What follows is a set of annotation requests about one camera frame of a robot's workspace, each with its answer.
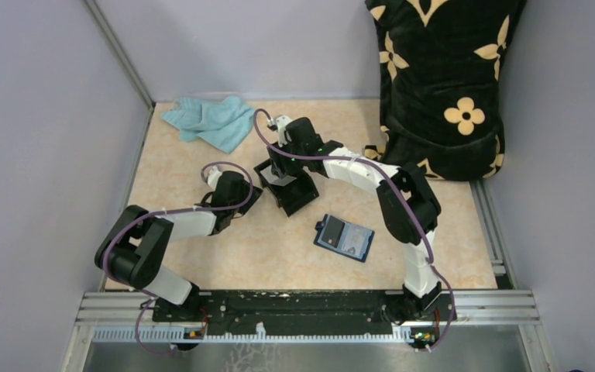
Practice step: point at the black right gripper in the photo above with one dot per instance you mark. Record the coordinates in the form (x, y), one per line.
(280, 166)

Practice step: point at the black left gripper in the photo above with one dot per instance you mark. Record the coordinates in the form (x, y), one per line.
(256, 194)

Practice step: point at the grey credit card stack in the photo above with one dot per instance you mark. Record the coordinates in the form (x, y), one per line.
(283, 181)

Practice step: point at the black plastic card box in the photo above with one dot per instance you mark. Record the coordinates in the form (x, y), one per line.
(292, 197)

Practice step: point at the blue leather card holder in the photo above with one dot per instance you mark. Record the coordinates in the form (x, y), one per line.
(344, 238)

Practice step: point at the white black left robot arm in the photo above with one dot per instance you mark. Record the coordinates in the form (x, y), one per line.
(133, 251)

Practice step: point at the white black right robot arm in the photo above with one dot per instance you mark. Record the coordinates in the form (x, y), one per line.
(409, 207)

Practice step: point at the light blue cloth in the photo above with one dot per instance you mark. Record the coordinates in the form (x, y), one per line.
(223, 125)

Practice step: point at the black floral cushion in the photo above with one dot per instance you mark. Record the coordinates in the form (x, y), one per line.
(440, 64)

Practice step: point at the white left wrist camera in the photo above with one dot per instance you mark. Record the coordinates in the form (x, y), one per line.
(212, 177)

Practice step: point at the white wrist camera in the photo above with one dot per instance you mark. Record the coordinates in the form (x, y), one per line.
(212, 177)
(279, 125)

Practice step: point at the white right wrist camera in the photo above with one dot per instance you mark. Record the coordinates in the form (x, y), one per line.
(279, 125)

